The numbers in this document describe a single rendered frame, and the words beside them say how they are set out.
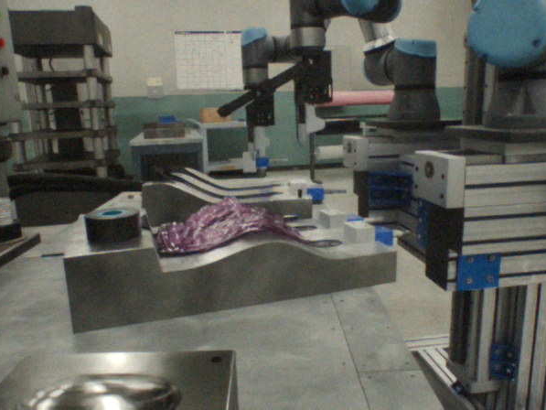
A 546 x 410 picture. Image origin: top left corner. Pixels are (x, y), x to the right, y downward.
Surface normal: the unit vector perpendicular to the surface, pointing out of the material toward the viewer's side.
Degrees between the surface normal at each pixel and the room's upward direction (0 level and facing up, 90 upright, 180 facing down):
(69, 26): 90
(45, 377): 0
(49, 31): 90
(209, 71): 90
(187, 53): 90
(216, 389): 0
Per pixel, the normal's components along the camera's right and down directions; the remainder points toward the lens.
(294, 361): -0.04, -0.98
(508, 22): -0.63, 0.31
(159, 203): 0.00, 0.22
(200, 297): 0.30, 0.19
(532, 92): -0.40, -0.10
